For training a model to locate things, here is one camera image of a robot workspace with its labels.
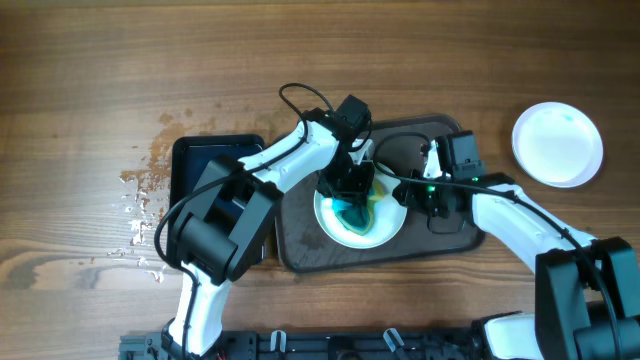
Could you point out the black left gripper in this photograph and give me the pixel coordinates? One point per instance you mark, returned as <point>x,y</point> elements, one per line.
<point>356,191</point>

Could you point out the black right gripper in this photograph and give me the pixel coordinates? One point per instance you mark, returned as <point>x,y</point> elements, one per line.
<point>410,197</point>

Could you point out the green and yellow sponge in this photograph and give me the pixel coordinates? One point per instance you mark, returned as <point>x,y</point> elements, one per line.
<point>357,218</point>

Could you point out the white plate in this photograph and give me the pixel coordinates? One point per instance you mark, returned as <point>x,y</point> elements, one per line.
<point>389,217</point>
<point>557,145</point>

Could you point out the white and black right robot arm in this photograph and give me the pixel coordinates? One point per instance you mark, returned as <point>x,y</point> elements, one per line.
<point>586,289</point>

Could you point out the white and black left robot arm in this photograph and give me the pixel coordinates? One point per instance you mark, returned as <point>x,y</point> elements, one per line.
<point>215,233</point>

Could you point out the dark brown serving tray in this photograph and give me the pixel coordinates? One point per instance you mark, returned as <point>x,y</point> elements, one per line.
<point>305,248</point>

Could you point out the dark blue water tray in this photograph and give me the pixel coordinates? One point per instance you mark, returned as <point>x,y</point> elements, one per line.
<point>190,157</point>

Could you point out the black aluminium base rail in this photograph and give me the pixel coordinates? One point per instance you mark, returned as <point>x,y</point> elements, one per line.
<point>445,344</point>

